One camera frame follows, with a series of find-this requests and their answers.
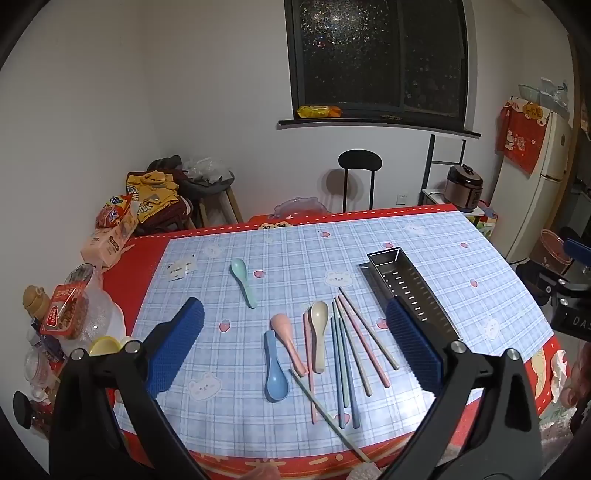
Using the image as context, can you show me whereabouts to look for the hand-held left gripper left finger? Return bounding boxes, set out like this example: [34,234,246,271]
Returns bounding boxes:
[48,296,208,480]

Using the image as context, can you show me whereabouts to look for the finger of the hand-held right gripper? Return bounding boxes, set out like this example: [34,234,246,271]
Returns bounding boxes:
[536,270,580,305]
[556,228,591,267]

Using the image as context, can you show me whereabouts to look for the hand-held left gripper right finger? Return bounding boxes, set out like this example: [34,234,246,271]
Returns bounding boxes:
[379,300,543,480]

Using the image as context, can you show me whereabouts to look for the pink chopstick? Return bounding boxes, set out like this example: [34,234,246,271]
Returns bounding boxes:
[302,311,318,425]
[337,295,392,389]

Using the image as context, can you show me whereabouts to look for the beige chopstick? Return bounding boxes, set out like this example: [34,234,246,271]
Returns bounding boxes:
[334,298,373,398]
[338,286,400,371]

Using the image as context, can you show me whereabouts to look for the steel utensil holder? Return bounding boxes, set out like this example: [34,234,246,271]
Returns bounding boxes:
[359,248,464,344]

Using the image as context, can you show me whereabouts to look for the green chopstick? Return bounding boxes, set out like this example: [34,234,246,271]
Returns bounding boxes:
[288,367,372,463]
[341,314,362,429]

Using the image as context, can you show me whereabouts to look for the blue chopstick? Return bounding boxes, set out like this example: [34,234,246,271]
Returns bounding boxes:
[331,301,346,430]
[337,316,351,428]

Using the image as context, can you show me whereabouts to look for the green spoon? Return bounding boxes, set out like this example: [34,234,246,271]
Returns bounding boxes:
[230,257,258,309]

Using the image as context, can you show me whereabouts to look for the beige spoon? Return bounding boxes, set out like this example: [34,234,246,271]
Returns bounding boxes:
[309,301,329,374]

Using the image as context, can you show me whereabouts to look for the blue spoon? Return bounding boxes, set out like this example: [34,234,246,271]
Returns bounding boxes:
[264,330,291,402]

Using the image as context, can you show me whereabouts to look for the pink spoon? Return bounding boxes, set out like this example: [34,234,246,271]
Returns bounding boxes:
[270,314,309,377]

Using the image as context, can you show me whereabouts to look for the person's right hand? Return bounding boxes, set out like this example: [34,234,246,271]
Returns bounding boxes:
[570,355,591,421]

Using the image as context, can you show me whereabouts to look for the brown bin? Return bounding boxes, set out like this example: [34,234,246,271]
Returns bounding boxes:
[529,228,573,278]

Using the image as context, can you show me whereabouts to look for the white refrigerator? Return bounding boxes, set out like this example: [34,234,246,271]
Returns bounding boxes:
[489,99,575,264]

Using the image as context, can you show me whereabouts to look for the small white sachets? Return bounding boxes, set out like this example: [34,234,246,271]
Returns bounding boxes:
[166,256,199,282]

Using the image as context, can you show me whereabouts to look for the clear plastic container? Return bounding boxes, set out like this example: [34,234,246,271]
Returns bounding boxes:
[60,263,125,342]

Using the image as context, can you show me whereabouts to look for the colourful box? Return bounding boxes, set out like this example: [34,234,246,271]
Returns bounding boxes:
[475,200,499,238]

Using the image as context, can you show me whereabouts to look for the red snack box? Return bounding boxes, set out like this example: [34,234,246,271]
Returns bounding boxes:
[39,284,88,340]

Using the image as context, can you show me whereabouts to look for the red printed towel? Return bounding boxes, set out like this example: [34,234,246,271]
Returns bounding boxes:
[496,98,550,175]

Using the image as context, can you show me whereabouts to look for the peach tissue pack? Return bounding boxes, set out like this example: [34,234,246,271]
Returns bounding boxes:
[81,228,125,268]

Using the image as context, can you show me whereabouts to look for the brown rice cooker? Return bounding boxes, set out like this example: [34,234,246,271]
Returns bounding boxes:
[444,165,484,213]

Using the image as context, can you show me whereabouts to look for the white fleece garment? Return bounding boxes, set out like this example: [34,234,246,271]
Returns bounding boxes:
[344,462,384,480]

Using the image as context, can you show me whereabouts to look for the cartoon printed snack packet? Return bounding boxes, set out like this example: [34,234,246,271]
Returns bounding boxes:
[111,203,139,241]

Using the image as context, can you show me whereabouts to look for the dark red cloth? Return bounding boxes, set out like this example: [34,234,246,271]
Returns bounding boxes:
[139,196,195,236]

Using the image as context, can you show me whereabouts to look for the blue plaid table mat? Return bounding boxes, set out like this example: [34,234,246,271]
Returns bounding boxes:
[113,211,552,457]

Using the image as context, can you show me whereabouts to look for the glass jar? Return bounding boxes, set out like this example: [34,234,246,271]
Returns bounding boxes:
[23,346,61,398]

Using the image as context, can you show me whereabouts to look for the brown bottle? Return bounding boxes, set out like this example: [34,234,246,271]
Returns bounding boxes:
[23,285,51,319]

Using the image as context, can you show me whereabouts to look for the orange snack bag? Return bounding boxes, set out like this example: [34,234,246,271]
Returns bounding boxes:
[95,194,132,229]

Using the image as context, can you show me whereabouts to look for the wooden stool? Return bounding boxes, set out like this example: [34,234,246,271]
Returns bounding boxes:
[187,171,243,229]

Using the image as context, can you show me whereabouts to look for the black round knob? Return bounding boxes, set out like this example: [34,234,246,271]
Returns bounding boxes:
[13,391,33,430]

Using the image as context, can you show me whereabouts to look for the black metal rack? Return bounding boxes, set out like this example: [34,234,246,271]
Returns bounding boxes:
[418,134,467,206]

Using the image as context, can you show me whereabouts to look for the clear plastic bag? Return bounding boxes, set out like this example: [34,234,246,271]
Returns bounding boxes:
[182,157,227,182]

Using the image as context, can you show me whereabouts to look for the black chair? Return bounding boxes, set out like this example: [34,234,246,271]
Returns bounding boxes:
[338,149,383,213]

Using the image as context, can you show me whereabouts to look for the black windowsill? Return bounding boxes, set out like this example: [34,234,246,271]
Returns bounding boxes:
[277,117,481,138]

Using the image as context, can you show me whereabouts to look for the orange snack packet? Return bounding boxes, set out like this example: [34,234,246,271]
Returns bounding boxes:
[297,105,342,119]

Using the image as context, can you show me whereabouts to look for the dark window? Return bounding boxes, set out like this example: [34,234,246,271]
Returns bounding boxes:
[284,0,469,130]

